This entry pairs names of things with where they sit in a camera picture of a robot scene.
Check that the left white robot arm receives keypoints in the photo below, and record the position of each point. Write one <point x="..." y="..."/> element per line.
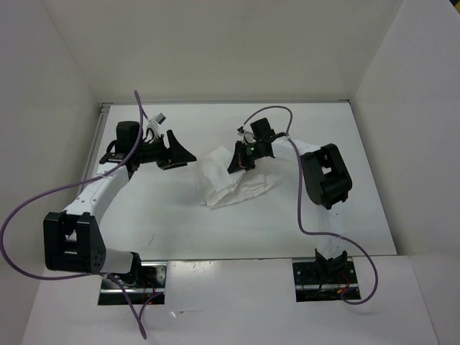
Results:
<point x="72" y="238"/>

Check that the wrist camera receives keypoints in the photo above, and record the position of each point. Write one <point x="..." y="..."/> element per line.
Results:
<point x="127" y="132"/>
<point x="261" y="131"/>

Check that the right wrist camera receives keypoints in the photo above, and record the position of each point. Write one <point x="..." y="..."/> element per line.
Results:
<point x="261" y="131"/>

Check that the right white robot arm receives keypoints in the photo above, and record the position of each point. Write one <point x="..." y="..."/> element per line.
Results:
<point x="321" y="173"/>

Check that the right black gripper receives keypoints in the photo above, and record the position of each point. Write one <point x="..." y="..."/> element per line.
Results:
<point x="239" y="162"/>

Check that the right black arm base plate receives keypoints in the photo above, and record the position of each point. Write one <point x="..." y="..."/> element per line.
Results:
<point x="310" y="286"/>

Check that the white pleated skirt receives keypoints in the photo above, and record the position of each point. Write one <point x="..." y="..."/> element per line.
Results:
<point x="217" y="188"/>

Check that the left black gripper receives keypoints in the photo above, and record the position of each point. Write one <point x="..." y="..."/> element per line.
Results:
<point x="179" y="155"/>

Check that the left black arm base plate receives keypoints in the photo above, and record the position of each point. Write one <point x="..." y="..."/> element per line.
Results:
<point x="148" y="288"/>

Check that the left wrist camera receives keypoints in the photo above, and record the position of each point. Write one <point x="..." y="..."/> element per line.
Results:
<point x="127" y="132"/>

